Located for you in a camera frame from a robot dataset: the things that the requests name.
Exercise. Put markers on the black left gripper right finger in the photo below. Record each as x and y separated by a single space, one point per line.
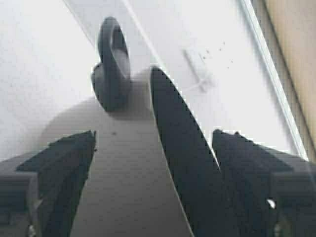
273 192

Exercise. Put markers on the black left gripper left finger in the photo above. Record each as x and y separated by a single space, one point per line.
61 170

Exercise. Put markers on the grey pot with black handles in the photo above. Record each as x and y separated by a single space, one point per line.
152 172

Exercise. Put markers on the upper cabinet underside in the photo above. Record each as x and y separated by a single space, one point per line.
294 25

